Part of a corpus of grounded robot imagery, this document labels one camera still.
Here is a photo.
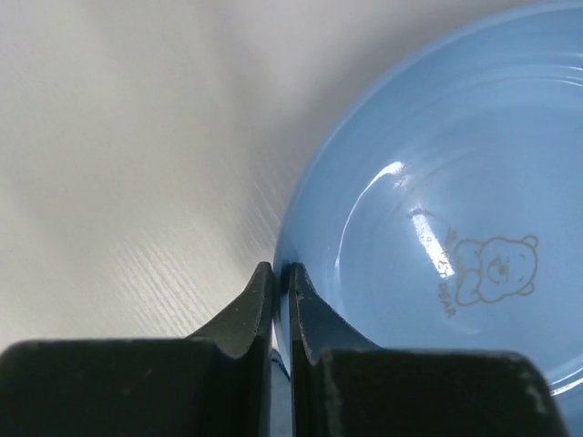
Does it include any blue plastic plate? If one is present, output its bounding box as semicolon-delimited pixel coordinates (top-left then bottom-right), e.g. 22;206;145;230
271;0;583;400

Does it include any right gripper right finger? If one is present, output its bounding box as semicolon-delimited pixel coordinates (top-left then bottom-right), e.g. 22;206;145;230
288;263;568;436

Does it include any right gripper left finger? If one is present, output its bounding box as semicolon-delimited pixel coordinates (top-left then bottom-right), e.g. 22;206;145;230
1;262;274;436

